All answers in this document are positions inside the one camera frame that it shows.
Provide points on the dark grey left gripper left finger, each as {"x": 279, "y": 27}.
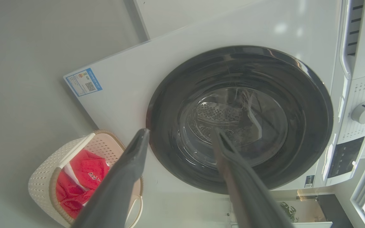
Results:
{"x": 119, "y": 190}

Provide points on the dark cabinet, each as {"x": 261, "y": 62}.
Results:
{"x": 334, "y": 212}

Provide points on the green potted plant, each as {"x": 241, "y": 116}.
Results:
{"x": 288, "y": 211}

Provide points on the cream perforated laundry basket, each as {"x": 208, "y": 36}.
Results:
{"x": 43, "y": 177}

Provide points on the small dark sticker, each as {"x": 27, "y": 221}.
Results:
{"x": 309, "y": 181}

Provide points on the red garment with white print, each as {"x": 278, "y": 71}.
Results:
{"x": 84, "y": 171}

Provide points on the black display panel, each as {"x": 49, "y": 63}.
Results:
{"x": 345, "y": 156}

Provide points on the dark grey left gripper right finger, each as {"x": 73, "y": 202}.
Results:
{"x": 249, "y": 196}

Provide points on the white front-load washing machine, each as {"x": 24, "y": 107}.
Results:
{"x": 128, "y": 95}

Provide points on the blue energy label sticker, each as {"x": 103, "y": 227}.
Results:
{"x": 83, "y": 82}

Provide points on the dark round washing machine door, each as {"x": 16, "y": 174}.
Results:
{"x": 309, "y": 126}

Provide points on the white partition panel grey frame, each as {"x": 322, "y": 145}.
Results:
{"x": 182, "y": 15}

